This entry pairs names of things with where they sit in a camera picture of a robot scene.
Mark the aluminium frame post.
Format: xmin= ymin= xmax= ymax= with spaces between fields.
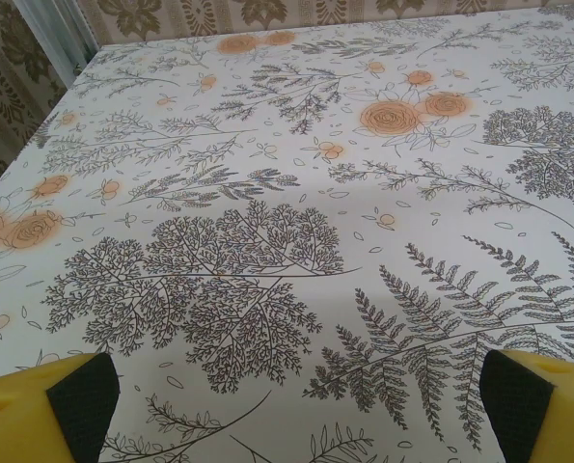
xmin=12 ymin=0 xmax=100 ymax=93

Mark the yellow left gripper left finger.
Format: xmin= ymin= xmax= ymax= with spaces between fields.
xmin=0 ymin=352 xmax=122 ymax=463

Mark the floral white tablecloth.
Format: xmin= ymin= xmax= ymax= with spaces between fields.
xmin=0 ymin=3 xmax=574 ymax=463

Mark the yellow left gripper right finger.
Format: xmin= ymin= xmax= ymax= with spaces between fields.
xmin=478 ymin=348 xmax=574 ymax=463

